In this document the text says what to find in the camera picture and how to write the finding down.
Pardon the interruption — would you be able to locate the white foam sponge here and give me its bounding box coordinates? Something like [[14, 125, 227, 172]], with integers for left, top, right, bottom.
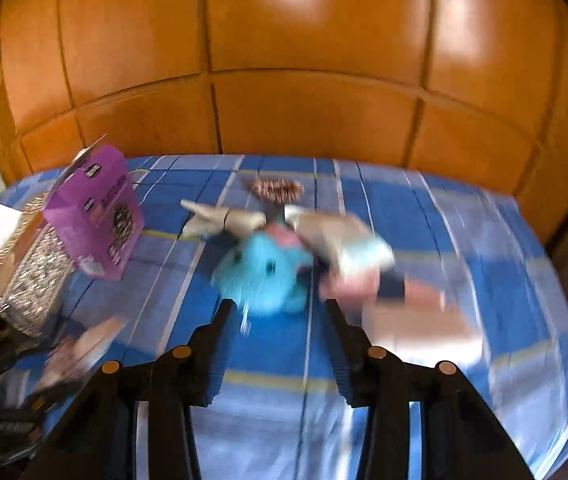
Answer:
[[361, 300, 484, 368]]

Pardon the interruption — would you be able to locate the pink knitted hat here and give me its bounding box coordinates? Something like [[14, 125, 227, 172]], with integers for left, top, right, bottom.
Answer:
[[319, 268, 446, 311]]

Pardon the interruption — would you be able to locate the blue plush toy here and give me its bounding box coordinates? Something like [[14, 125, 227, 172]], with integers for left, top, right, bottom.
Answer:
[[211, 232, 313, 316]]

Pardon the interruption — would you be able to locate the cream cloth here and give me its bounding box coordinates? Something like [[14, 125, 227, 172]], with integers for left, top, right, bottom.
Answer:
[[181, 200, 267, 238]]

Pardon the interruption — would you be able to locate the leopard print scrunchie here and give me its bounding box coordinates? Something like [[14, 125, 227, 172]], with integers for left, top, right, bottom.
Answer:
[[250, 178, 305, 205]]

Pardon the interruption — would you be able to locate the blue plaid bed cover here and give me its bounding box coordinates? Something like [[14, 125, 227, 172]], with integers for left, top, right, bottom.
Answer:
[[0, 153, 568, 480]]

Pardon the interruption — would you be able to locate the silver ornate tissue box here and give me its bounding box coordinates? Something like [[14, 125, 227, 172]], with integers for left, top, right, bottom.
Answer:
[[0, 193, 74, 338]]

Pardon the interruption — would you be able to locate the face mask packet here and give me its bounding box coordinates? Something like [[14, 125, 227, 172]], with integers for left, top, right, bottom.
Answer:
[[284, 205, 395, 276]]

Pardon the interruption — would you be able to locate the purple cardboard box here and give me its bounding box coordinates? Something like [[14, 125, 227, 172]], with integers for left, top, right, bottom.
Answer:
[[43, 140, 145, 281]]

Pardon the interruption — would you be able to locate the orange wooden wardrobe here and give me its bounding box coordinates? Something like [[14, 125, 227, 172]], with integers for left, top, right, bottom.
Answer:
[[0, 0, 568, 248]]

